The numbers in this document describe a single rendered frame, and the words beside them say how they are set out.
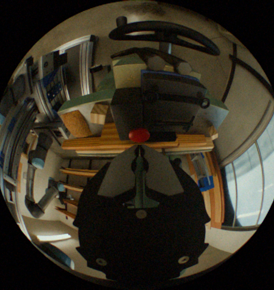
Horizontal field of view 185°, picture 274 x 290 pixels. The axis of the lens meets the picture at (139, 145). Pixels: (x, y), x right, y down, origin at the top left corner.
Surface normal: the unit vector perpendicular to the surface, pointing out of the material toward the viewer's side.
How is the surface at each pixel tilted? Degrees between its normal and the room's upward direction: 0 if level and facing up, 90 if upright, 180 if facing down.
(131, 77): 0
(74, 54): 0
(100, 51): 0
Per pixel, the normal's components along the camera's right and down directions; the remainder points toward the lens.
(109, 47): 0.03, 0.86
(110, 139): -0.02, -0.51
